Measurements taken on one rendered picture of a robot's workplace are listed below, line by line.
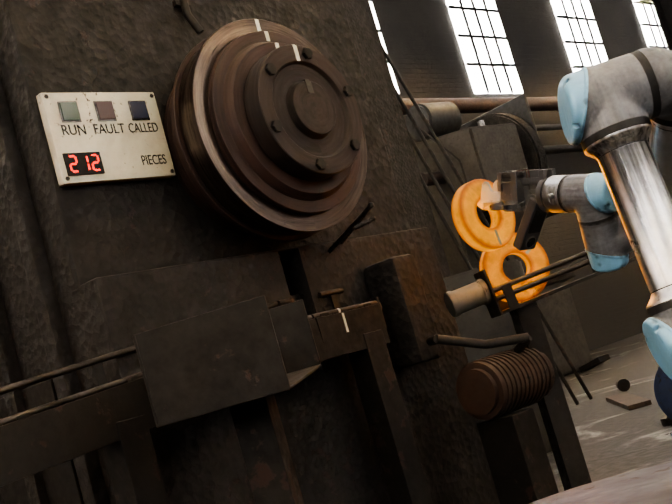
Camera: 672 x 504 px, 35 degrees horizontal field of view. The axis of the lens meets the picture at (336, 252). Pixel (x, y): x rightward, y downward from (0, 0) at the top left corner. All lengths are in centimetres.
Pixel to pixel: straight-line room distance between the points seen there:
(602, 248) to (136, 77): 99
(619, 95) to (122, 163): 94
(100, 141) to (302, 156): 39
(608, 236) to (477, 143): 803
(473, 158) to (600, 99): 833
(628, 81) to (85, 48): 105
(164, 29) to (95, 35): 18
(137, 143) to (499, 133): 838
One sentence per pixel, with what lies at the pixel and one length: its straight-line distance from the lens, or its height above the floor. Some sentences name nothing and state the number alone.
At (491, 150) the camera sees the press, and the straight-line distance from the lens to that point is 1020.
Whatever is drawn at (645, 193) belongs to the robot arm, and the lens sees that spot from 174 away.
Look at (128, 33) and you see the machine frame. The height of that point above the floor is 138.
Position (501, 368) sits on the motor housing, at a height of 50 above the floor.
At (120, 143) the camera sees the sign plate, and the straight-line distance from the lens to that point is 211.
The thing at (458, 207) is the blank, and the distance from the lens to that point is 223.
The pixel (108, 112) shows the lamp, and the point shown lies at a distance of 211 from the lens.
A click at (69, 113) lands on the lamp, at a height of 120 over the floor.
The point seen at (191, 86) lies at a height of 120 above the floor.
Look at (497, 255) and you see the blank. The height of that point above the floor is 74.
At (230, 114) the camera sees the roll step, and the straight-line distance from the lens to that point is 208.
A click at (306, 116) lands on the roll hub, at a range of 212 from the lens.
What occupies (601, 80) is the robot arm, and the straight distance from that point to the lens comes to 177.
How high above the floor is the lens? 58
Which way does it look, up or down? 7 degrees up
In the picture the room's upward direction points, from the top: 16 degrees counter-clockwise
